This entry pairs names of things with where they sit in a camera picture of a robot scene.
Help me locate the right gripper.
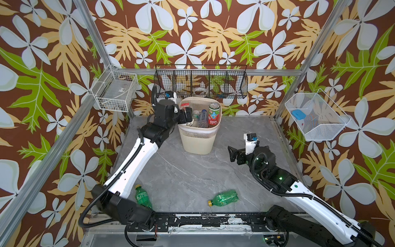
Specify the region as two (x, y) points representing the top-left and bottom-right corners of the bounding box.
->
(228, 142), (266, 181)

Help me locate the white green label bottle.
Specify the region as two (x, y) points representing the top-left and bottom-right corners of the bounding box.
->
(191, 110), (200, 127)

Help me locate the guava juice bottle pink label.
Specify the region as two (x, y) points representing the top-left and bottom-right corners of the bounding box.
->
(180, 103), (190, 112)

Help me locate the red label drink bottle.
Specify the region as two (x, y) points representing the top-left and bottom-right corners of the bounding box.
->
(208, 103), (221, 127)

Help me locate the green soda bottle yellow cap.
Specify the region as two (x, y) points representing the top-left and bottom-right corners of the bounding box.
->
(208, 190), (239, 207)

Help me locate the dark green soda bottle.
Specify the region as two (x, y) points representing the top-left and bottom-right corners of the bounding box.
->
(135, 185), (153, 209)

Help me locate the clear blue cap water bottle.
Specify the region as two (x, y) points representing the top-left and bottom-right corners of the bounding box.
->
(198, 109), (209, 128)

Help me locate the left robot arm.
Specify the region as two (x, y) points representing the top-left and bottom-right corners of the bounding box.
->
(78, 99), (192, 230)

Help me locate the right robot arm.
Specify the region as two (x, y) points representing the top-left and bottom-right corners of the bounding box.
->
(227, 146), (380, 247)

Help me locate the beige plastic waste bin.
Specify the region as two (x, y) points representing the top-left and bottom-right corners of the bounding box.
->
(178, 97), (222, 155)

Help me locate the blue object in basket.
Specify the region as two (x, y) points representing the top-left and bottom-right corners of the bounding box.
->
(291, 109), (307, 120)

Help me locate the white mesh basket right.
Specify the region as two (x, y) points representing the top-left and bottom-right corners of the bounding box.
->
(285, 90), (351, 142)

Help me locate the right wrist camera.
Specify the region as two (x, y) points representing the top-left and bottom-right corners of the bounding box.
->
(243, 133), (259, 155)

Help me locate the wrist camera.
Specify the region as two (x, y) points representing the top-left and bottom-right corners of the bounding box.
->
(243, 133), (259, 155)
(165, 91), (178, 105)

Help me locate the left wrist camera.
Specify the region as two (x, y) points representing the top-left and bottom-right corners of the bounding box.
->
(165, 91), (178, 105)

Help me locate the black wire wall basket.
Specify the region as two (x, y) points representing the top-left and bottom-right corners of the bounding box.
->
(154, 64), (249, 99)

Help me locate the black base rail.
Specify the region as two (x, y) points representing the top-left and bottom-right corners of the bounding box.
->
(126, 212), (281, 233)

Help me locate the white wire basket left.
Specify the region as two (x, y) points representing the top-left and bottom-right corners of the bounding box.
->
(92, 66), (139, 113)

